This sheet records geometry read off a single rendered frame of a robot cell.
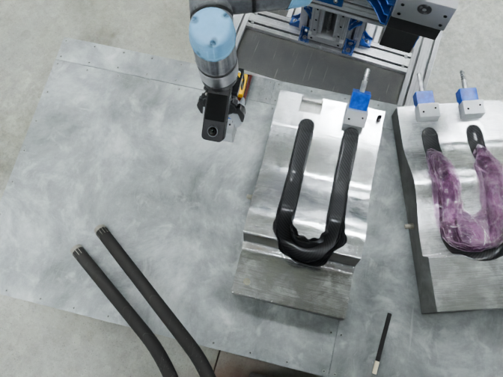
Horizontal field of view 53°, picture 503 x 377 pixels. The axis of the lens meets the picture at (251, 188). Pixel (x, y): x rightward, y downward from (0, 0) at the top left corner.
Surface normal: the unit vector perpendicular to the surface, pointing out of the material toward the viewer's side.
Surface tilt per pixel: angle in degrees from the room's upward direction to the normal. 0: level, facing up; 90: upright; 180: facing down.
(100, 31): 0
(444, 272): 0
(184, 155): 0
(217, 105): 32
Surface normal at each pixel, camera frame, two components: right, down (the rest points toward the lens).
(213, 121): -0.15, 0.26
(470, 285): -0.03, -0.28
